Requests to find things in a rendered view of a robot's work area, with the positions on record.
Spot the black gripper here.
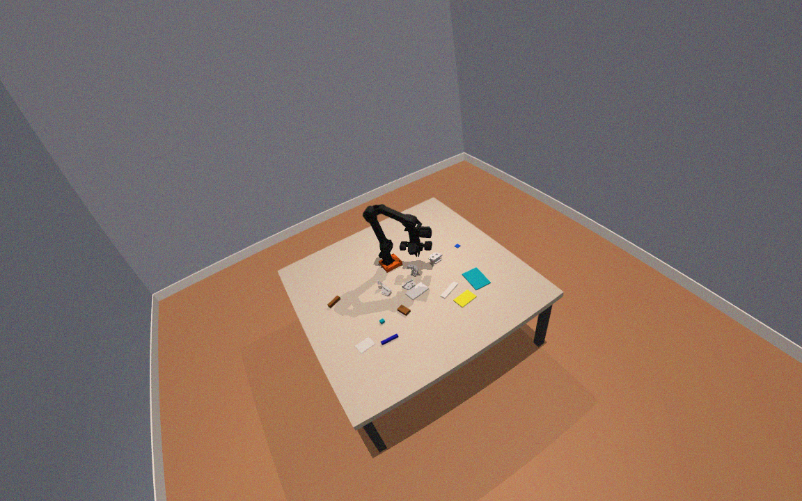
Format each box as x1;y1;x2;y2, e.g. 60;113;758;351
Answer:
400;237;432;256

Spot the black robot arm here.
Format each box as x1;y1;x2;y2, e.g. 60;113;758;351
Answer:
363;204;432;266

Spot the yellow flat plate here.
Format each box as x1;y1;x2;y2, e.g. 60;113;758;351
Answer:
453;290;477;308

